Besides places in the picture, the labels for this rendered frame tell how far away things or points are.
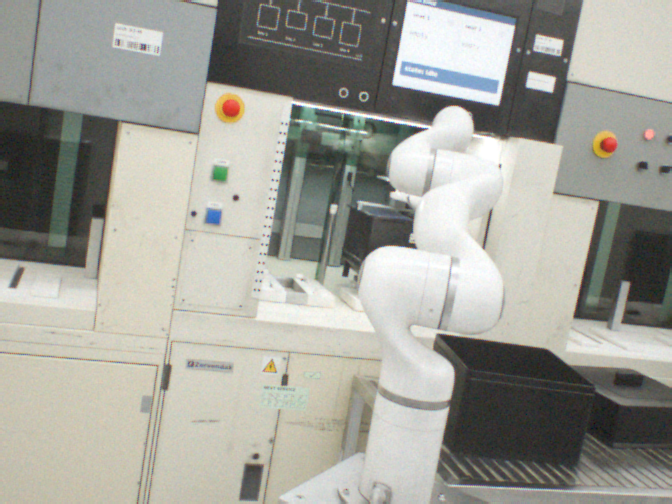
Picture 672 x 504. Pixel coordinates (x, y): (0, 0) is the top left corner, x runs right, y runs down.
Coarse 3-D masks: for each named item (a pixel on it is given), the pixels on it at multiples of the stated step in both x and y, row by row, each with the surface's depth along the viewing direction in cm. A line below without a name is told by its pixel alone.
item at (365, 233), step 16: (352, 208) 236; (400, 208) 234; (352, 224) 238; (368, 224) 224; (384, 224) 224; (400, 224) 225; (352, 240) 236; (368, 240) 224; (384, 240) 225; (400, 240) 226; (352, 256) 233
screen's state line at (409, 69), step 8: (408, 64) 197; (416, 64) 197; (400, 72) 196; (408, 72) 197; (416, 72) 198; (424, 72) 198; (432, 72) 199; (440, 72) 199; (448, 72) 200; (456, 72) 200; (432, 80) 199; (440, 80) 199; (448, 80) 200; (456, 80) 200; (464, 80) 201; (472, 80) 202; (480, 80) 202; (488, 80) 203; (496, 80) 203; (472, 88) 202; (480, 88) 202; (488, 88) 203; (496, 88) 204
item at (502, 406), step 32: (448, 352) 178; (480, 352) 192; (512, 352) 193; (544, 352) 194; (480, 384) 164; (512, 384) 165; (544, 384) 166; (576, 384) 167; (448, 416) 171; (480, 416) 165; (512, 416) 166; (544, 416) 167; (576, 416) 168; (480, 448) 167; (512, 448) 167; (544, 448) 168; (576, 448) 169
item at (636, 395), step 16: (576, 368) 210; (592, 368) 213; (608, 368) 216; (624, 368) 219; (608, 384) 200; (624, 384) 202; (640, 384) 204; (656, 384) 208; (608, 400) 188; (624, 400) 188; (640, 400) 191; (656, 400) 193; (592, 416) 192; (608, 416) 188; (624, 416) 185; (640, 416) 187; (656, 416) 189; (592, 432) 192; (608, 432) 187; (624, 432) 186; (640, 432) 188; (656, 432) 190; (656, 448) 190
